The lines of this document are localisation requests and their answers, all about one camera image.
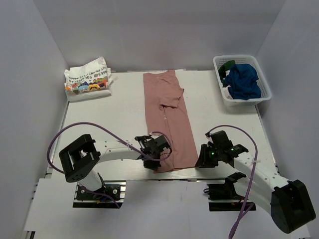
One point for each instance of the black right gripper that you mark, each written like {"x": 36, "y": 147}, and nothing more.
{"x": 204, "y": 161}

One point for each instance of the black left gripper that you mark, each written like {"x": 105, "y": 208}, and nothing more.
{"x": 153, "y": 166}

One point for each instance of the pink printed t shirt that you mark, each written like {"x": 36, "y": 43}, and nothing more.
{"x": 165, "y": 111}

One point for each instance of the blue t shirt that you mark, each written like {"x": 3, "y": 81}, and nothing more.
{"x": 242, "y": 83}

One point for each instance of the white and green t shirt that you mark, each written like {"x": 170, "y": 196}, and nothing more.
{"x": 224, "y": 71}

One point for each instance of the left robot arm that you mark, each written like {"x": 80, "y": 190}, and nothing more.
{"x": 79, "y": 158}

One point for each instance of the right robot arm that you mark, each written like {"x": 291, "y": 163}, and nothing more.
{"x": 286, "y": 201}

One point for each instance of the white plastic basket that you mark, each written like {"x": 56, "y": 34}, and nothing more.
{"x": 262, "y": 83}

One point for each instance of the folded white printed t shirt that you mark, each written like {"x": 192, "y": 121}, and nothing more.
{"x": 90, "y": 81}

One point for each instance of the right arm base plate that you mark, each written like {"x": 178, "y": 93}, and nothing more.
{"x": 221, "y": 199}

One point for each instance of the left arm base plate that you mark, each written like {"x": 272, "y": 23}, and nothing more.
{"x": 111, "y": 198}

